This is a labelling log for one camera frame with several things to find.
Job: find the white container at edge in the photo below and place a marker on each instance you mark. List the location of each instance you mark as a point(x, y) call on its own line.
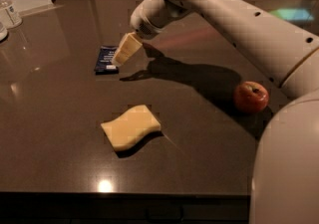
point(3, 32)

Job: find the yellow wavy sponge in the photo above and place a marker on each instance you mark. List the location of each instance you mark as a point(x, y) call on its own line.
point(125, 131)

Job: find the red apple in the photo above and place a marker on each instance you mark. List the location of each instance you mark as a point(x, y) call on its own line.
point(250, 97)

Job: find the dark blue rxbar wrapper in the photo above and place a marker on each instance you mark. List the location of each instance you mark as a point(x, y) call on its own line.
point(104, 63)

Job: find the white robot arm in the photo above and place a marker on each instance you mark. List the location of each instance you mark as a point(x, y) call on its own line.
point(285, 181)

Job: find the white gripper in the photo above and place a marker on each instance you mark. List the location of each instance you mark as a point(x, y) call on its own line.
point(142, 23)

